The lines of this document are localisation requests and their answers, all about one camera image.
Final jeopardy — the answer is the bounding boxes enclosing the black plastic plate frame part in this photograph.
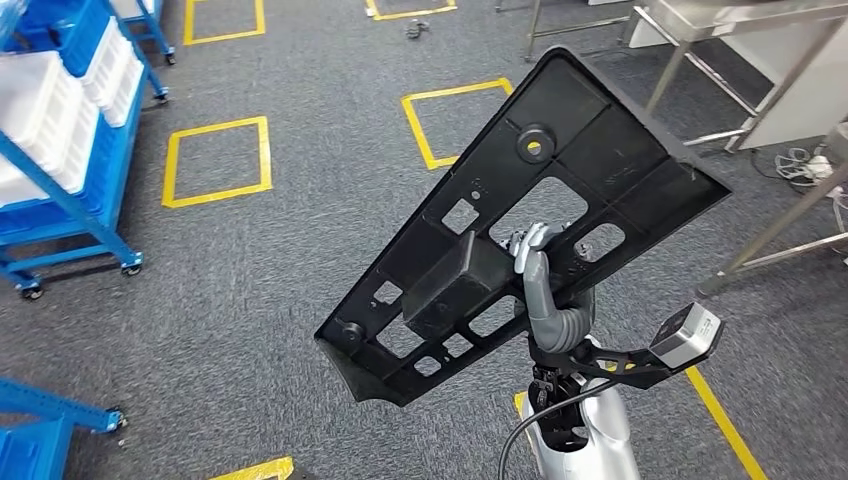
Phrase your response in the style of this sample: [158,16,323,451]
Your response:
[314,46,733,409]

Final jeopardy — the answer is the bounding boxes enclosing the blue plastic bin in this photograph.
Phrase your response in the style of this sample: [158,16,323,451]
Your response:
[0,423,75,480]
[0,79,146,233]
[18,0,113,77]

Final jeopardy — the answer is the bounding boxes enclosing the blue steel shelf rack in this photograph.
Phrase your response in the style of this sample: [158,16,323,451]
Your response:
[0,377,127,480]
[0,0,179,301]

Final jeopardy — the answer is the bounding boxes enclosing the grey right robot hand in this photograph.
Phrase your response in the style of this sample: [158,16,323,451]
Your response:
[508,220,572,333]

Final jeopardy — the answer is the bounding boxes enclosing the stainless steel side table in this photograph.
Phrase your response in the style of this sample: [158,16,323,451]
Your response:
[629,0,848,155]

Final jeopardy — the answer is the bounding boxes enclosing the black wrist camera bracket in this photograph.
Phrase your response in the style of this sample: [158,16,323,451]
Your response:
[566,334,684,391]

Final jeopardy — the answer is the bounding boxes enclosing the white plastic bin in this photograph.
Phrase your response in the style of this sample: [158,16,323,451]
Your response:
[79,16,146,128]
[0,51,101,195]
[109,0,164,20]

